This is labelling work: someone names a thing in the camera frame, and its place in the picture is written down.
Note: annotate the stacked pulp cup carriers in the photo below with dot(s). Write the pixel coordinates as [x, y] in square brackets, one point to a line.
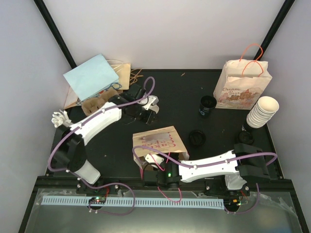
[91, 105]

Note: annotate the tall stack paper cups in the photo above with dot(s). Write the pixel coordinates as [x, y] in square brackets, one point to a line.
[262, 112]

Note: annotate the Cream Bear printed paper bag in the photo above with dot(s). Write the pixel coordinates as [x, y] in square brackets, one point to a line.
[242, 82]

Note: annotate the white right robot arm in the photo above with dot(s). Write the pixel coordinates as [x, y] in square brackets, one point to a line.
[239, 166]

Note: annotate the brown kraft paper bag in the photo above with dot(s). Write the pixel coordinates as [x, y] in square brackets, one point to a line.
[127, 75]

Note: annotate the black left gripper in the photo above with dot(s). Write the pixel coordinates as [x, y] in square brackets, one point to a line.
[148, 119]

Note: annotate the black lid stacks right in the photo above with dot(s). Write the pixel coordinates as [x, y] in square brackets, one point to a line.
[244, 136]

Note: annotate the light blue paper bag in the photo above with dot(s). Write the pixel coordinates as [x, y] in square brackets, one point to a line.
[91, 77]

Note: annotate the cream paper bag pink sides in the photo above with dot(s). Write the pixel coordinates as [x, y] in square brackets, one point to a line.
[166, 143]

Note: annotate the black lid stack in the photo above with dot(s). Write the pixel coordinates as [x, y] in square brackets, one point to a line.
[207, 104]

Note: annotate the light blue slotted cable duct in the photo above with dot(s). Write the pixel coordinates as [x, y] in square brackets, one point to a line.
[130, 202]

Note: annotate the patterned flat paper bag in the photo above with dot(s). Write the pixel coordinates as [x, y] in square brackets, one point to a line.
[72, 100]

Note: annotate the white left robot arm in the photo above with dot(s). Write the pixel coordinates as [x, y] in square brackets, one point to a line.
[69, 150]

